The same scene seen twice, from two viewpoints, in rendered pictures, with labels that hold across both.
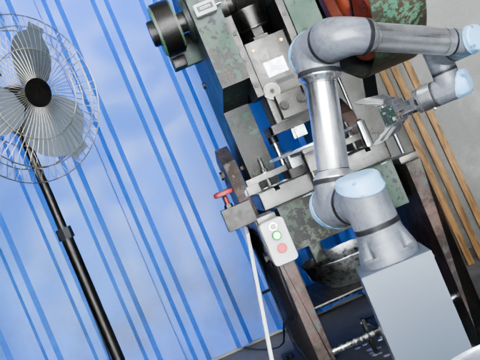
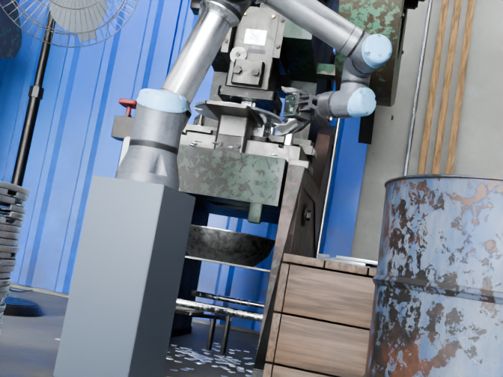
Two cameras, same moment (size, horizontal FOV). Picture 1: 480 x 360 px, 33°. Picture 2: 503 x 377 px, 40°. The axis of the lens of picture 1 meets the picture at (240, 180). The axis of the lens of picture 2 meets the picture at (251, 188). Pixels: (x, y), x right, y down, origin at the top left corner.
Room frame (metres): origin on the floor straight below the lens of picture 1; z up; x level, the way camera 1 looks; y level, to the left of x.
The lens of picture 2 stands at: (0.54, -0.96, 0.30)
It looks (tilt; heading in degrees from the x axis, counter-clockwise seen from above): 7 degrees up; 16
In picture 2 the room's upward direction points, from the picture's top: 10 degrees clockwise
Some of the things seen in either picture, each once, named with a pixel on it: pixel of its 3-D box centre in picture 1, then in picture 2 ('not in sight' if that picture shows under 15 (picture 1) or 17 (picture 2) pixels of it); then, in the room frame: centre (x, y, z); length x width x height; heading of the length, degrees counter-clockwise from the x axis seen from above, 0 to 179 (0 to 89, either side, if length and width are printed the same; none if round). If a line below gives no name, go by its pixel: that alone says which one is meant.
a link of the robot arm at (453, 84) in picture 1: (451, 86); (352, 102); (2.34, -0.67, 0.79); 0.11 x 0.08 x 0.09; 57
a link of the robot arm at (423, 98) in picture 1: (427, 98); (330, 106); (2.39, -0.60, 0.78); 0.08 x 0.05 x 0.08; 147
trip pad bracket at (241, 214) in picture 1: (245, 231); (127, 145); (2.51, 0.05, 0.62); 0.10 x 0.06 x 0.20; 95
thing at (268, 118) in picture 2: (311, 144); (238, 115); (2.64, -0.26, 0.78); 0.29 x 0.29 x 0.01
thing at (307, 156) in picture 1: (321, 163); (231, 132); (2.59, -0.26, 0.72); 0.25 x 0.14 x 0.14; 5
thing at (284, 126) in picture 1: (296, 125); (249, 102); (2.77, -0.25, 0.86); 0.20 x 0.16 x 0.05; 95
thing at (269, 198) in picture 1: (317, 176); (240, 155); (2.76, -0.25, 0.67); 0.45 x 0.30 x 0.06; 95
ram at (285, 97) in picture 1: (277, 76); (256, 48); (2.72, -0.25, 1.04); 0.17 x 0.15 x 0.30; 5
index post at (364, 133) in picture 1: (363, 132); (290, 131); (2.65, -0.43, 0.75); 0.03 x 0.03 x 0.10; 5
